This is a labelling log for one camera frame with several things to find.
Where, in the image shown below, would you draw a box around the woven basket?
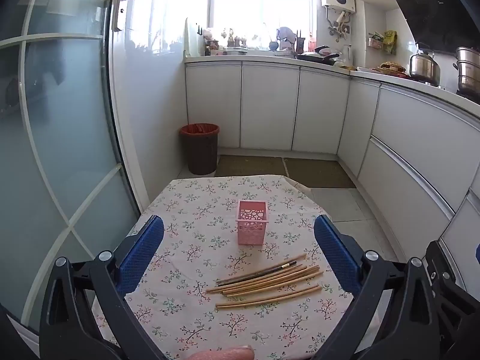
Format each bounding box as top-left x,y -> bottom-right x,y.
377,61 -> 407,74

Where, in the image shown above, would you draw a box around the pile of bamboo chopsticks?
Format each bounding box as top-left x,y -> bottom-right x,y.
205,254 -> 324,310

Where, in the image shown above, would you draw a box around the steel steamer pot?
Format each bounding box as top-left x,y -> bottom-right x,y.
454,46 -> 480,94

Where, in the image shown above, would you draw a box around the frosted glass door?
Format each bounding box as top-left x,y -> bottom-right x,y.
0,0 -> 147,331

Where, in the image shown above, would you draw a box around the metal door handle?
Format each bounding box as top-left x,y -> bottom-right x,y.
112,0 -> 139,32

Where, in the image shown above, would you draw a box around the window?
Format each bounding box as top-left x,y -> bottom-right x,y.
127,0 -> 319,51

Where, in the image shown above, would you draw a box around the brown trash bin red bag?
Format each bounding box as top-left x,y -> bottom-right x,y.
180,123 -> 220,175

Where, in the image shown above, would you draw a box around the pink perforated utensil holder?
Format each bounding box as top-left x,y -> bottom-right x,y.
236,200 -> 269,246

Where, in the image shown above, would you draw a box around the pale cutting board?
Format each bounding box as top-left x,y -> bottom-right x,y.
184,17 -> 199,59

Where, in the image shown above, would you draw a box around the floral tablecloth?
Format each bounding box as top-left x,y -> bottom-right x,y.
92,174 -> 355,360

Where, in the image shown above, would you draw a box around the black frying pan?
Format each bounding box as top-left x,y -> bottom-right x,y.
296,53 -> 340,65

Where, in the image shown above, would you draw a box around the black range hood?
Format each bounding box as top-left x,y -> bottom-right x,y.
379,0 -> 480,53

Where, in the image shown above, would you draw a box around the white kitchen cabinets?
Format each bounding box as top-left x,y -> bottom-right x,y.
185,60 -> 480,308

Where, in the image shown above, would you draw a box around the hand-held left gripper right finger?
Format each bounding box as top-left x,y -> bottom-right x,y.
314,214 -> 456,360

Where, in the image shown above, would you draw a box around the person's left hand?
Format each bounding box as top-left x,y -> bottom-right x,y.
187,345 -> 256,360

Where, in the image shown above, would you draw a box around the white countertop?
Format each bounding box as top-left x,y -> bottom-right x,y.
184,54 -> 480,111

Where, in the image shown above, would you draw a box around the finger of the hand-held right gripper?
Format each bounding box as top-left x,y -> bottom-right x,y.
425,239 -> 480,346

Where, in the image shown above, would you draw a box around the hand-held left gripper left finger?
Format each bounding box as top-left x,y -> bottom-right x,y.
39,214 -> 166,360

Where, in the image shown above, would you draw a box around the steel kettle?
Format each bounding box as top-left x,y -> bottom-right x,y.
409,43 -> 441,85

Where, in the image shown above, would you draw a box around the water heater pipes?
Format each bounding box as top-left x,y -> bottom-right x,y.
326,7 -> 351,42

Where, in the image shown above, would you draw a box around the blue plastic bag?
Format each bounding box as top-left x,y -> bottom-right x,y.
277,27 -> 297,51

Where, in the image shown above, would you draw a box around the wall rack with packets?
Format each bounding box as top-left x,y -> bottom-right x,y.
367,30 -> 398,55

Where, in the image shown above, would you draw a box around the dark brown chopstick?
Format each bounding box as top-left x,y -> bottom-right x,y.
216,261 -> 298,286

